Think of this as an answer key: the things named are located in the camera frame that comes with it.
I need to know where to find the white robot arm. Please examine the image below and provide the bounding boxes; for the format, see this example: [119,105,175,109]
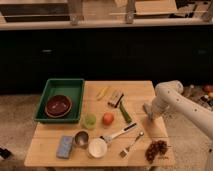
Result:
[143,80,213,171]

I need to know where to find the green plastic cup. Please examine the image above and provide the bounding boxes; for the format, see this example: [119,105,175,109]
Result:
[83,114,96,129]

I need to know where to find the white measuring cup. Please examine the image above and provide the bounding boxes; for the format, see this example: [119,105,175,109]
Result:
[88,123,137,158]

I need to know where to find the metal cup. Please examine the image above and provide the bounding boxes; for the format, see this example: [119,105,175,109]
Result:
[74,131,89,148]

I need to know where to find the green cucumber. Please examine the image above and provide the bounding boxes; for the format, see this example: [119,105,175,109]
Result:
[119,101,132,124]

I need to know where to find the brown scrub brush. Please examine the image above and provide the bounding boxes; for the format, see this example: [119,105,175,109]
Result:
[108,90,124,108]

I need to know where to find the wooden table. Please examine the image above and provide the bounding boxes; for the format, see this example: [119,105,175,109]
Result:
[25,81,169,167]

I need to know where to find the dark red grapes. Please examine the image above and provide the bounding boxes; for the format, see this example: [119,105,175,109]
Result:
[145,140,168,163]

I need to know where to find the orange tomato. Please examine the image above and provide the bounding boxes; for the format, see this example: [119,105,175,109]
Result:
[102,112,114,126]

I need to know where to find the yellow banana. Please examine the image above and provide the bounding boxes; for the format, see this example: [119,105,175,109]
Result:
[96,86,109,101]

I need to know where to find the silver fork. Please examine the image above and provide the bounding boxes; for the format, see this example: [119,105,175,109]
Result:
[119,132,144,158]

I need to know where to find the green plastic tray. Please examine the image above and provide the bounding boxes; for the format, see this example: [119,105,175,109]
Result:
[35,78,84,123]

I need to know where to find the blue sponge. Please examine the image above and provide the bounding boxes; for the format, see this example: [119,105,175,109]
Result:
[56,136,74,159]

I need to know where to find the dark red bowl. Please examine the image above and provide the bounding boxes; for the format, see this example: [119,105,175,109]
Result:
[45,95,72,118]

